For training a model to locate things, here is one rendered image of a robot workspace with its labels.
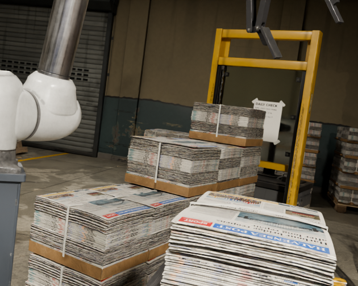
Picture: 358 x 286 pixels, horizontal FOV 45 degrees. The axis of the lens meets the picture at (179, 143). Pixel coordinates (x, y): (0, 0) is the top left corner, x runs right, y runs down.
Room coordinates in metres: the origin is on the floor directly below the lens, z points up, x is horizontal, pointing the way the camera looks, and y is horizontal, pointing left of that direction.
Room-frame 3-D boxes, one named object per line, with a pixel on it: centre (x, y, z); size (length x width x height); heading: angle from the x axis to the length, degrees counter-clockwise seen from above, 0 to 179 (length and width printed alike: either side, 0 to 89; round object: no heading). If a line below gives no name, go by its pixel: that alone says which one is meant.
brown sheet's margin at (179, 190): (2.15, 0.01, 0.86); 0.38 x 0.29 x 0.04; 58
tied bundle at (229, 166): (2.41, -0.14, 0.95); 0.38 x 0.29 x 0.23; 61
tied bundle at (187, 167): (2.16, 0.01, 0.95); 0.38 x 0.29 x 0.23; 58
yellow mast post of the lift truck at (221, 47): (3.21, -0.22, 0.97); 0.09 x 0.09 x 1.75; 60
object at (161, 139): (2.16, 0.01, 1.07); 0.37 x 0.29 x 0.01; 58
